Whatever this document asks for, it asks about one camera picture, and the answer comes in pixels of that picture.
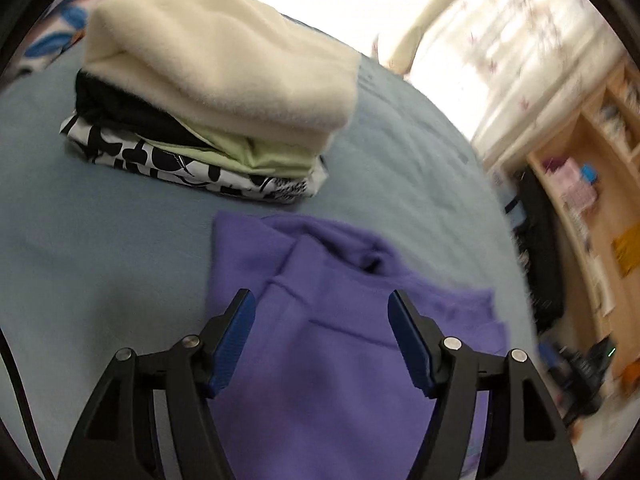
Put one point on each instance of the pink drawer organiser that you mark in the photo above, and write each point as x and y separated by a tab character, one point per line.
575	187

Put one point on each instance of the long black bag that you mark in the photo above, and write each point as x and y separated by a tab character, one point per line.
540	240

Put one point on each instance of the floral sheer curtain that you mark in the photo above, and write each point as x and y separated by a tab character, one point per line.
525	35

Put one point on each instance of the small blue box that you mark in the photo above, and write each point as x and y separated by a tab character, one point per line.
589	172

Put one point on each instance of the cream fleece garment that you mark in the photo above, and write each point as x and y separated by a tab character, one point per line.
225	60

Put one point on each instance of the purple hoodie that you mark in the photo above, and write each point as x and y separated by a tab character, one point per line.
325	310

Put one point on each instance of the wooden shelf unit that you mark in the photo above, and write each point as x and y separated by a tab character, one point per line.
600	210

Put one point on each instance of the black and white patterned garment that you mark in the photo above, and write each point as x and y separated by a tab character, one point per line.
125	152

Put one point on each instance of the floral quilt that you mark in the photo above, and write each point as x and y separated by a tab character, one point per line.
55	35

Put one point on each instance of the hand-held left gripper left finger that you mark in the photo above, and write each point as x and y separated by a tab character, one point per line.
232	345

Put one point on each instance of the grey-blue bed blanket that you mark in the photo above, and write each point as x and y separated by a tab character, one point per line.
100	260

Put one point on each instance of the light green garment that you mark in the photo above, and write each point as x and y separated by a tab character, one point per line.
270	155

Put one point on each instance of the yellow cloth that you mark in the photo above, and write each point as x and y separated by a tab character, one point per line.
627	250

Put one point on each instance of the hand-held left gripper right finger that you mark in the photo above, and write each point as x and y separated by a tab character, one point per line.
410	345

